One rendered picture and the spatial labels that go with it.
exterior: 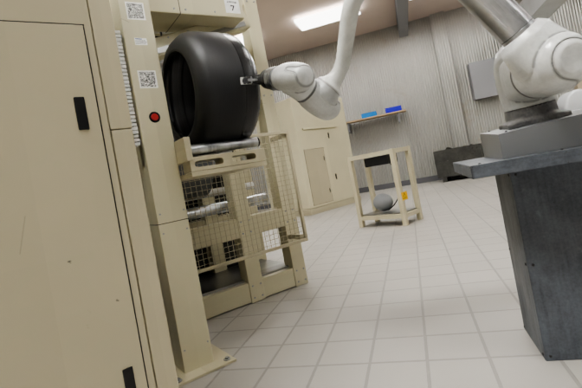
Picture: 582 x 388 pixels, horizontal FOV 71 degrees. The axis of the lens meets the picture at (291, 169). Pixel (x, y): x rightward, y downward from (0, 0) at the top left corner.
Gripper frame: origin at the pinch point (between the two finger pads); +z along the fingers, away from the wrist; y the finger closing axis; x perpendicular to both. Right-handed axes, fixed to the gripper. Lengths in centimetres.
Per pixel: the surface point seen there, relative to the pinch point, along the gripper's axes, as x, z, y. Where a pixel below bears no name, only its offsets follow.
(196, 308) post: 92, 0, 30
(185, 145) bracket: 24.4, 5.5, 26.1
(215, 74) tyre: -3.1, 4.6, 11.4
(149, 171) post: 35, 15, 39
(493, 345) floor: 95, -86, -44
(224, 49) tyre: -13.2, 10.0, 3.6
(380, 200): 128, 143, -239
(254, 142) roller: 27.3, 8.5, -7.2
